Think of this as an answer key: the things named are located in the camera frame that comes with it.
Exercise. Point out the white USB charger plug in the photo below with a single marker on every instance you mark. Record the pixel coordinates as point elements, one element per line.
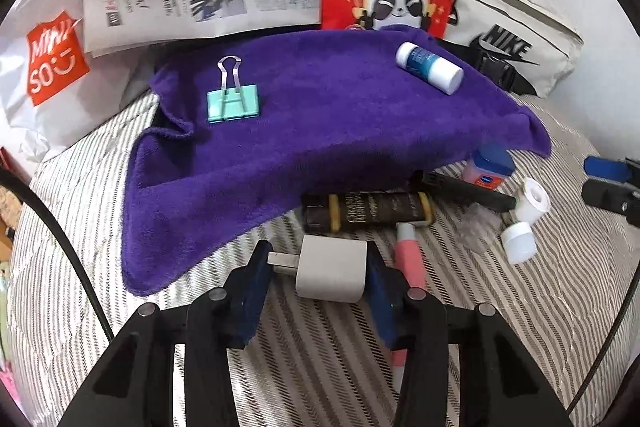
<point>326,268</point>

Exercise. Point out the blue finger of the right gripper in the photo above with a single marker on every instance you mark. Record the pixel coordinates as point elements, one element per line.
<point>613,197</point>
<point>620,171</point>

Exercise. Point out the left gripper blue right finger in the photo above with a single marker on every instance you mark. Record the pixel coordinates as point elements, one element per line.
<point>385,292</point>

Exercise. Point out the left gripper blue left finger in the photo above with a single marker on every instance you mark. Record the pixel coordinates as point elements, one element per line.
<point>247,288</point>

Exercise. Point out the pink lip balm tube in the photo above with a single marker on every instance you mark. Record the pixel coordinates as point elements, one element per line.
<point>408,260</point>

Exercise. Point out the small Vaseline jar blue lid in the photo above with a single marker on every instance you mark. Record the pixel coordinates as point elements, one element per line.
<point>488,166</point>

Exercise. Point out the black Grand Reserve lighter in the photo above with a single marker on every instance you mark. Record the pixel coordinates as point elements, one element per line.
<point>353,211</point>

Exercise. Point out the white Miniso plastic bag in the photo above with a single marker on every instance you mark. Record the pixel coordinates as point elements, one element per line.
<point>53,92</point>

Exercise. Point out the white tape roll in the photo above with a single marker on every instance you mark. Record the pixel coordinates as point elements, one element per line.
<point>532,202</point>

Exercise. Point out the white Nike bag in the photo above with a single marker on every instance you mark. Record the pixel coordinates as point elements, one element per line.
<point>523,46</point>

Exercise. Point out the small white cap jar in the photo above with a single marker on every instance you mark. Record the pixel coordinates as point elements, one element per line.
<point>519,243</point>

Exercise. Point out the blue white bottle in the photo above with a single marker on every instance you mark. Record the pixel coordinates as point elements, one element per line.
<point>440,73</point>

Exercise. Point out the black mascara tube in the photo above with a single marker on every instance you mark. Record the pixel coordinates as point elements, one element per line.
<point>468,193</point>

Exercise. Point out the teal binder clip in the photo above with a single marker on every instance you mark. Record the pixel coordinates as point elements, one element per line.
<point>233,100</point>

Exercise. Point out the purple towel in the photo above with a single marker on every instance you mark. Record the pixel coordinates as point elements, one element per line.
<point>337,114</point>

